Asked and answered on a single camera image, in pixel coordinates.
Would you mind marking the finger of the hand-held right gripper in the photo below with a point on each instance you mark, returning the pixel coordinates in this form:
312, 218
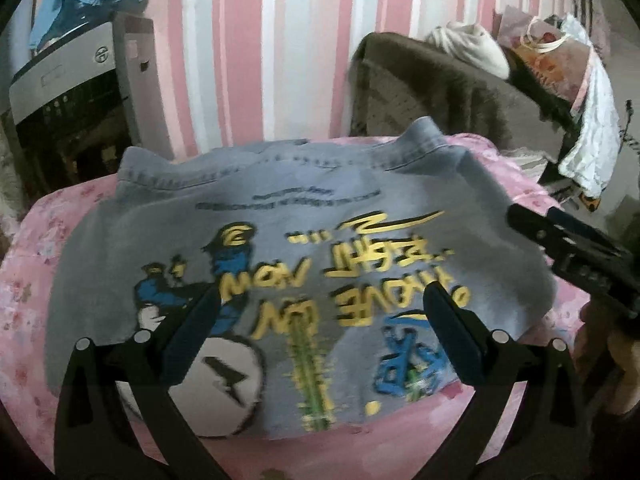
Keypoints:
565, 227

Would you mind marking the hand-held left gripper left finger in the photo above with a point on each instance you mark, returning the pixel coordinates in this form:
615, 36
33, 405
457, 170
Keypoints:
192, 331

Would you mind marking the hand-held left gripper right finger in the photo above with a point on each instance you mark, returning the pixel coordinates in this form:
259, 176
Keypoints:
451, 331

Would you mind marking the grey denim jacket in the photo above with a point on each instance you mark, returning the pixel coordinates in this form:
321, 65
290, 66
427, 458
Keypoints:
300, 220

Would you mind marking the person's right hand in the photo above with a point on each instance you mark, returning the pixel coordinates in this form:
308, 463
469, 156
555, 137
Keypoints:
622, 370

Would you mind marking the white towel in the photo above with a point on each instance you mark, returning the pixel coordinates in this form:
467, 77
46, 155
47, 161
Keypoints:
595, 125

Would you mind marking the black cloth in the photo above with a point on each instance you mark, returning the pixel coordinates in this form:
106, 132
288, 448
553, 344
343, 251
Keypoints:
540, 90

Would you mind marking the pink floral bedsheet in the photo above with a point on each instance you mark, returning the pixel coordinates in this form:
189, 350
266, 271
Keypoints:
350, 452

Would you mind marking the floral printed bag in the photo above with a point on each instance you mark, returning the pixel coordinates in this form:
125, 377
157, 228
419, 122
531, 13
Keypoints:
545, 55

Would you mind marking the white bundled cloth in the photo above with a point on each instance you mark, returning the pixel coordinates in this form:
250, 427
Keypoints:
470, 45

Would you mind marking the beige floral curtain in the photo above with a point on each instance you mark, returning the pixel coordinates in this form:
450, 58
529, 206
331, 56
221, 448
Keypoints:
7, 185

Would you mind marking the grey water dispenser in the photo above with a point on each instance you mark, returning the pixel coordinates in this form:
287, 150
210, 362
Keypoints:
65, 65

